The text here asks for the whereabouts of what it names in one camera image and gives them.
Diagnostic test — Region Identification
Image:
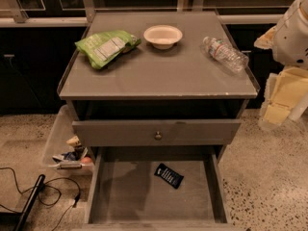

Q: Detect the round brass drawer knob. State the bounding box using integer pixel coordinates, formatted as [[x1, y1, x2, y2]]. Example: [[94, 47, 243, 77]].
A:
[[154, 131, 163, 141]]

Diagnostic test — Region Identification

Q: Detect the black cable on floor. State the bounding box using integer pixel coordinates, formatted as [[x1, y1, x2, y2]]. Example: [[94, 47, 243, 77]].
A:
[[0, 167, 82, 231]]

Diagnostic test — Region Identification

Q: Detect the black bar stand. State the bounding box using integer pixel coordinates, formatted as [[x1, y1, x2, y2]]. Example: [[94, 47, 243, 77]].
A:
[[13, 174, 45, 231]]

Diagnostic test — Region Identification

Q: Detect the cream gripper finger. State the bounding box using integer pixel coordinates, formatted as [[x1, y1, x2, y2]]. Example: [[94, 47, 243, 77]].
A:
[[258, 66, 308, 128], [254, 26, 276, 50]]

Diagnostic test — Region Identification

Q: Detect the closed grey top drawer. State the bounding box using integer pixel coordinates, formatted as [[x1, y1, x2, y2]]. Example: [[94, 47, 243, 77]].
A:
[[72, 119, 241, 146]]

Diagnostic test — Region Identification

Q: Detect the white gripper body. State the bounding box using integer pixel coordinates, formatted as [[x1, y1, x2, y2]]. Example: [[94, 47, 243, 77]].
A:
[[272, 0, 308, 68]]

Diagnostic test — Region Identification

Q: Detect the red ball in bin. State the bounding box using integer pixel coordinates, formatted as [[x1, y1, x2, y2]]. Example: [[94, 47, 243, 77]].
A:
[[81, 156, 92, 164]]

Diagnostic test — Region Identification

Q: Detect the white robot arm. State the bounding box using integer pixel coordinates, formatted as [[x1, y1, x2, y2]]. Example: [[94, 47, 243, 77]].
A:
[[254, 0, 308, 130]]

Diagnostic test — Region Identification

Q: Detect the grey drawer cabinet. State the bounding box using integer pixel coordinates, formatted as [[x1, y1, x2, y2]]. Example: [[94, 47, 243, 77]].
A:
[[57, 11, 261, 231]]

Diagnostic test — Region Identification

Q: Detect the metal railing frame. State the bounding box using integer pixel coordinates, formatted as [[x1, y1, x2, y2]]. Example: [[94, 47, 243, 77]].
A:
[[0, 0, 295, 27]]

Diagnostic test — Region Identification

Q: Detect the open grey middle drawer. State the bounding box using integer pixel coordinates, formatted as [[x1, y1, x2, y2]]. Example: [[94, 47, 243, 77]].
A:
[[74, 146, 243, 231]]

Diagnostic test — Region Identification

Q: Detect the green chip bag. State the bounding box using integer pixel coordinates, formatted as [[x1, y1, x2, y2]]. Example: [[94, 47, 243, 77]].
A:
[[75, 30, 141, 69]]

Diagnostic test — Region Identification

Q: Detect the clear plastic water bottle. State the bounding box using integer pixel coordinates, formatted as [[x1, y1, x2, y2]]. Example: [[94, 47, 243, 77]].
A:
[[203, 37, 248, 74]]

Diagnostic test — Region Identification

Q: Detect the dark blue rxbar wrapper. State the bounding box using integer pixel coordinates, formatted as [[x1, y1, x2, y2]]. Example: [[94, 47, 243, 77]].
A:
[[154, 164, 184, 190]]

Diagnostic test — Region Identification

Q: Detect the white paper bowl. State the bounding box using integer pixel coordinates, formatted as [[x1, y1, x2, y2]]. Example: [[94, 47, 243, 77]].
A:
[[143, 25, 183, 50]]

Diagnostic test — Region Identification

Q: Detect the cream snack packet in bin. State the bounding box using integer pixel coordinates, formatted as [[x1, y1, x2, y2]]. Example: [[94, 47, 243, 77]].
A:
[[66, 136, 81, 147]]

